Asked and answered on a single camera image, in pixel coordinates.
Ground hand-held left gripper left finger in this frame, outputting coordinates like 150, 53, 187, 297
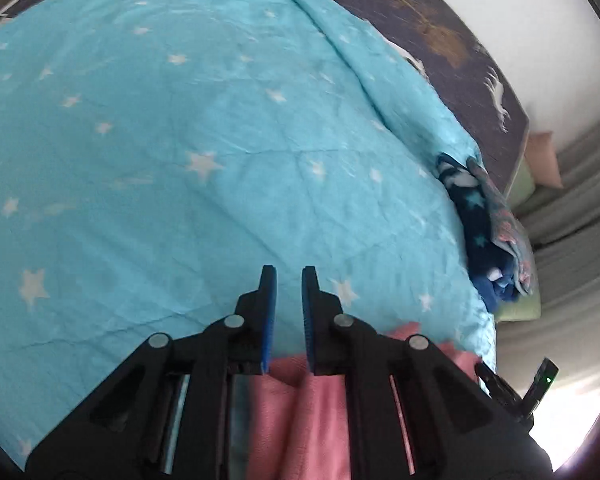
25, 265, 279, 480

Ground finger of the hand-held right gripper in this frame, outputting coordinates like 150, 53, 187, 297
474, 362, 528, 418

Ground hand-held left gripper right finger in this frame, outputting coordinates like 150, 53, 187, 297
301, 265, 554, 480

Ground pink sweater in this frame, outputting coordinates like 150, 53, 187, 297
249, 322, 487, 480

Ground grey curtain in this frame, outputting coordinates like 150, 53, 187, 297
497, 110, 600, 413

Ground folded navy star garment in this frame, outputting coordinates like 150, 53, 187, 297
435, 153, 522, 312

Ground folded grey floral garment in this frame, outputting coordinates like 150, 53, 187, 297
467, 157, 537, 297

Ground blue star print blanket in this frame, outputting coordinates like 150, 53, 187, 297
0, 0, 497, 472

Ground small green cushion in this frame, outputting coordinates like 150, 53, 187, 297
505, 162, 537, 207

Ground pink pillow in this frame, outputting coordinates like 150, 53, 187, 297
525, 131, 564, 190

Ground dark deer print mattress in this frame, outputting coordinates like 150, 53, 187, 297
0, 0, 531, 197

